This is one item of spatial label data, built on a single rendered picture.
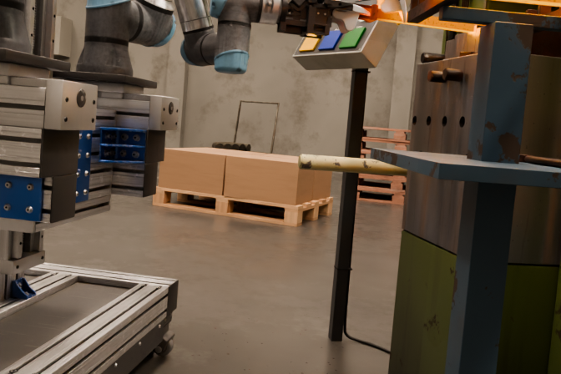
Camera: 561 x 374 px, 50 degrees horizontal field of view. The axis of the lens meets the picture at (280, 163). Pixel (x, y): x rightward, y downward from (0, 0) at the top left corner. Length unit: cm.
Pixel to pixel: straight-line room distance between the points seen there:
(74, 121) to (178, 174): 357
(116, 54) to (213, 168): 296
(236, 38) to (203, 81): 885
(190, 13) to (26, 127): 48
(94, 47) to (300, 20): 59
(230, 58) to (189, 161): 336
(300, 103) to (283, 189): 557
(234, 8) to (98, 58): 47
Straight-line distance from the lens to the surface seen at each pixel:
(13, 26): 126
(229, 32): 134
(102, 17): 169
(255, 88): 996
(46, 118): 116
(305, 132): 980
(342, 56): 191
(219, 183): 455
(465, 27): 154
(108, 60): 167
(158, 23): 179
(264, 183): 438
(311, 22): 138
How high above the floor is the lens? 73
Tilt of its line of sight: 4 degrees down
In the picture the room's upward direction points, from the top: 5 degrees clockwise
